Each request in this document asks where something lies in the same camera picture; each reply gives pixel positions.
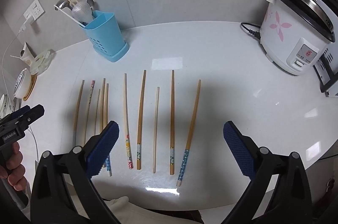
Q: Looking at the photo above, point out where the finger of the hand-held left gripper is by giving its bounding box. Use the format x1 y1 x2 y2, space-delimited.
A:
15 104 45 130
5 106 30 123

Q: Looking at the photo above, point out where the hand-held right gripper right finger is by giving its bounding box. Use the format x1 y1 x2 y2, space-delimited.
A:
219 120 315 224

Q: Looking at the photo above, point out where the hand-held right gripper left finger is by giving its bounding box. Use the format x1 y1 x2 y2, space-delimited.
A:
29 120 124 224

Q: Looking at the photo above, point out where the plain brown wooden chopstick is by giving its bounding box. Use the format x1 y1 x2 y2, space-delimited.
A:
74 79 85 147
100 78 106 135

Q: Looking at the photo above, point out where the brown chopstick blue dotted handle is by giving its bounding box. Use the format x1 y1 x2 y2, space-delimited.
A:
104 83 113 177
176 79 202 187

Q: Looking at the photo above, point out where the blue plastic utensil holder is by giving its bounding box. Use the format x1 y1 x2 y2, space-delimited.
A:
84 10 130 63

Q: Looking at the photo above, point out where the person's left hand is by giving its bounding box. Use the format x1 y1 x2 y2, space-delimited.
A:
0 142 28 192

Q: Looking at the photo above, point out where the white patterned plate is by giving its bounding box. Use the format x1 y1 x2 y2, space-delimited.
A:
0 93 14 119

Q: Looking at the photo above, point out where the round wooden coaster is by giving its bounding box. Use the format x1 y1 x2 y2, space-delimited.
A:
22 74 37 102

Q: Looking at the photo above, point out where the white patterned bowl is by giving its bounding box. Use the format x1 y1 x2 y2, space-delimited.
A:
13 68 35 99

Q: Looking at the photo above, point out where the clear green lidded food container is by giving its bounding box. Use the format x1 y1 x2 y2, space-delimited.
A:
29 49 56 75

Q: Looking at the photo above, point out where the patterned paper cup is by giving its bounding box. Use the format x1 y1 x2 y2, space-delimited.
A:
18 41 35 67

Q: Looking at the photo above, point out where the white charger plug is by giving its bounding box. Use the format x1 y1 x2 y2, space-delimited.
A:
19 18 30 32

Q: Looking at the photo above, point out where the white plastic stick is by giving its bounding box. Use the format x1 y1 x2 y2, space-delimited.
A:
54 4 86 28

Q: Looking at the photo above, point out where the translucent dotted rice paddle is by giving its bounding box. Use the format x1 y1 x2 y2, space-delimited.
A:
71 1 93 24

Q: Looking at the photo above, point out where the steel ladle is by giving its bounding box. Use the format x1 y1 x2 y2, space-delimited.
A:
55 0 71 12

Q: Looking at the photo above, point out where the black framed white rack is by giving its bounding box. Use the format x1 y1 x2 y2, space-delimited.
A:
313 47 338 98

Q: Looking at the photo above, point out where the white floral rice cooker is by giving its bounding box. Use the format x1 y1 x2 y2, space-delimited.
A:
260 0 336 76

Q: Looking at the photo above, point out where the white wall socket plate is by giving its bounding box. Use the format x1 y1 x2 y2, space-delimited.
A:
23 11 35 26

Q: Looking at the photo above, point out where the white switch socket plate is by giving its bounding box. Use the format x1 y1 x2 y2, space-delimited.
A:
31 0 45 20

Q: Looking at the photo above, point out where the black power cord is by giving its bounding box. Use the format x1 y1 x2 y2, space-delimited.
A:
240 22 262 41

